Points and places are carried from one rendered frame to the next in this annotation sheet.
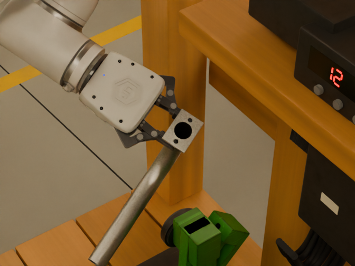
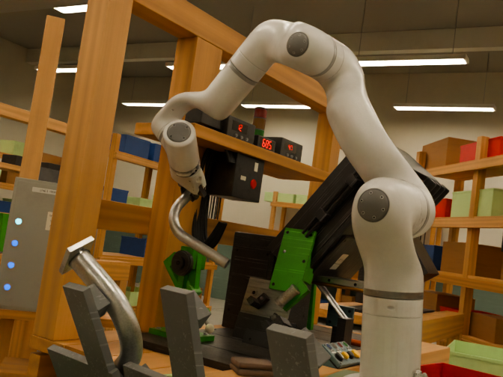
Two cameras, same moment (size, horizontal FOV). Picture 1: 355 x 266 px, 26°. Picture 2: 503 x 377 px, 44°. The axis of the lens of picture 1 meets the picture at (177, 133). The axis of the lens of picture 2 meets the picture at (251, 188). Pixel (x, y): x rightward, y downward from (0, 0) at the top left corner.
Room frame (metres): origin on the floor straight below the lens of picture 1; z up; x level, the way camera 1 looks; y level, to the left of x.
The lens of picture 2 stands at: (1.35, 1.79, 1.21)
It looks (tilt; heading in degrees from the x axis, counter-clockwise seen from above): 5 degrees up; 249
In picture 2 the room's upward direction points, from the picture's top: 8 degrees clockwise
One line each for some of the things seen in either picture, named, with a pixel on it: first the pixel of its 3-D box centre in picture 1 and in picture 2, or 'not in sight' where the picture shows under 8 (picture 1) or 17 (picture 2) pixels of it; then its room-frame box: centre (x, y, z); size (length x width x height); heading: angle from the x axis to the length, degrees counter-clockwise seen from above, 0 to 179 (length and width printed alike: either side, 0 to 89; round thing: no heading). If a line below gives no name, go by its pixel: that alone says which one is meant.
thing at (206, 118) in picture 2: (308, 9); (208, 117); (0.79, -0.16, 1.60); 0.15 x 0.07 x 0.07; 35
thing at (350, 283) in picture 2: not in sight; (327, 280); (0.31, -0.11, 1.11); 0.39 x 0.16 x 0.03; 125
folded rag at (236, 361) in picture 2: not in sight; (253, 366); (0.75, 0.39, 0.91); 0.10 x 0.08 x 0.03; 175
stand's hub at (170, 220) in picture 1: (179, 226); (181, 262); (0.86, 0.00, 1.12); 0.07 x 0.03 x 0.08; 125
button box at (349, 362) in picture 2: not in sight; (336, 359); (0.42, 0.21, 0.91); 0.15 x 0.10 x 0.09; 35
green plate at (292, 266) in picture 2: not in sight; (297, 260); (0.46, -0.05, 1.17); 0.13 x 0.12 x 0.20; 35
